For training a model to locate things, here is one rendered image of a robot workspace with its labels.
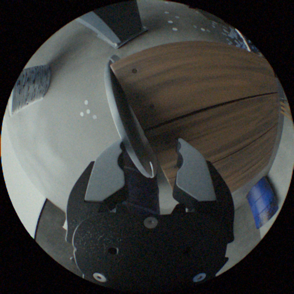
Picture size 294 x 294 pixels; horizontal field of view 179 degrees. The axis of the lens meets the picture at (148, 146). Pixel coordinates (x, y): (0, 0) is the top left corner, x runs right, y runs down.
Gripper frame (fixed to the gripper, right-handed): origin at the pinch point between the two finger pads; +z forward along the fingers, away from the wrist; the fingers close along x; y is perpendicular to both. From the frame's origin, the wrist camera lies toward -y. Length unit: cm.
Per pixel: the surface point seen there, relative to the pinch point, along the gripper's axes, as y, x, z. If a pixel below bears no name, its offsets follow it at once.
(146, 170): 4.9, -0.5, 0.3
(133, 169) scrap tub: 24.0, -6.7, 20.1
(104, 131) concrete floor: 14.0, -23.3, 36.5
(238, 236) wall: 228, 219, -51
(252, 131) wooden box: -1.6, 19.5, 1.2
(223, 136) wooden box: -0.1, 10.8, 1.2
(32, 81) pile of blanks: -29, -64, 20
